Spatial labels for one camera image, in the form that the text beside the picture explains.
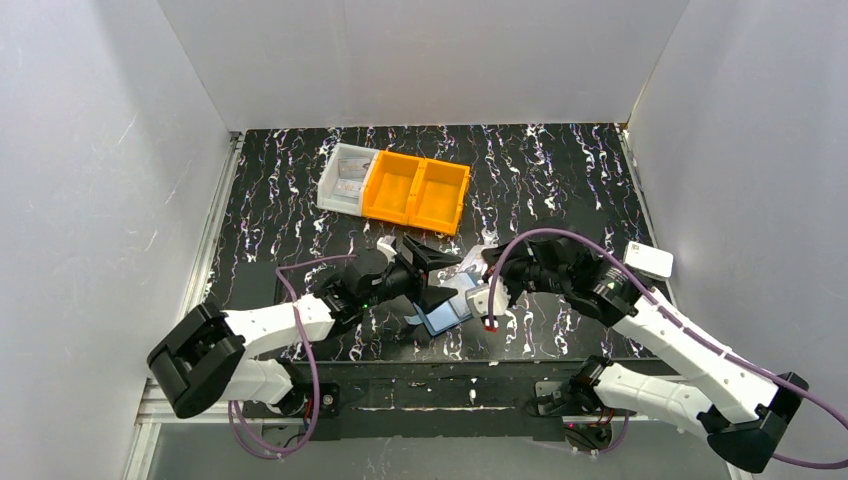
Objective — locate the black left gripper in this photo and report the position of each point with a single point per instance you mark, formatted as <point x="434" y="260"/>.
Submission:
<point x="411" y="273"/>

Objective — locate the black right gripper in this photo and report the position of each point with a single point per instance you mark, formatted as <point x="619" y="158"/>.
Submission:
<point x="506" y="266"/>

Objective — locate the blue card holder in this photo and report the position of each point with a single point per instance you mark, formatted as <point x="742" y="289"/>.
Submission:
<point x="451" y="313"/>

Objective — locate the credit card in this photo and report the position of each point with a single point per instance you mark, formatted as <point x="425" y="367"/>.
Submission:
<point x="353" y="168"/>
<point x="350" y="190"/>
<point x="473" y="263"/>

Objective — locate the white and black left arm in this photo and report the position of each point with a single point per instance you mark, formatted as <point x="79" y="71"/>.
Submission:
<point x="214" y="355"/>

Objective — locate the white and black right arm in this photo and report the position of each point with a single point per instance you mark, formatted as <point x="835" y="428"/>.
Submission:
<point x="742" y="415"/>

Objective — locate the right orange plastic bin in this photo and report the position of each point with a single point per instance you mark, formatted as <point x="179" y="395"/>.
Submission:
<point x="439" y="195"/>

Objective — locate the orange plastic bin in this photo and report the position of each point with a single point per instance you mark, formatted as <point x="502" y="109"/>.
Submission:
<point x="389" y="187"/>
<point x="439" y="195"/>

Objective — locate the left orange plastic bin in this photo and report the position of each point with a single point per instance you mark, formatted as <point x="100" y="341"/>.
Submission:
<point x="389" y="187"/>

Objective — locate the white rectangular device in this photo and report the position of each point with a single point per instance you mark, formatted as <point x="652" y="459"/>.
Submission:
<point x="650" y="261"/>

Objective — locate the white plastic bin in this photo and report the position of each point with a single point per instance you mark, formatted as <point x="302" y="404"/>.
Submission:
<point x="325" y="199"/>

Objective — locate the black flat box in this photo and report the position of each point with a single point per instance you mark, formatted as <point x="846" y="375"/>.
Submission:
<point x="255" y="285"/>

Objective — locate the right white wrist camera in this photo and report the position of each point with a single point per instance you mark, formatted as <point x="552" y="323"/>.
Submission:
<point x="486" y="303"/>

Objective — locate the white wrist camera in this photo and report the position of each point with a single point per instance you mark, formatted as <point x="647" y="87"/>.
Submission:
<point x="486" y="303"/>
<point x="387" y="246"/>

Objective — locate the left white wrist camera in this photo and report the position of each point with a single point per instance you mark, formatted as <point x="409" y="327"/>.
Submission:
<point x="387" y="246"/>

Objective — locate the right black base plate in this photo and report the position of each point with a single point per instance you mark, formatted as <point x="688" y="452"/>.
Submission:
<point x="560" y="398"/>

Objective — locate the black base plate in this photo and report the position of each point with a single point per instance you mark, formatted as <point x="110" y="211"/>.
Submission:
<point x="560" y="398"/>
<point x="299" y="402"/>

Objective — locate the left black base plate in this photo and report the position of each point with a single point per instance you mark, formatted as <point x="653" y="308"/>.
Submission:
<point x="299" y="402"/>

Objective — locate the aluminium left rail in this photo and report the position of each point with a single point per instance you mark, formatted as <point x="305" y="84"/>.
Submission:
<point x="206" y="252"/>

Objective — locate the aluminium rail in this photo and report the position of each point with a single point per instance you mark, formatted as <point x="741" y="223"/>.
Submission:
<point x="206" y="252"/>
<point x="466" y="393"/>

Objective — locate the aluminium front rail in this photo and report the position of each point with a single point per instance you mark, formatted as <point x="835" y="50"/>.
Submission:
<point x="466" y="393"/>

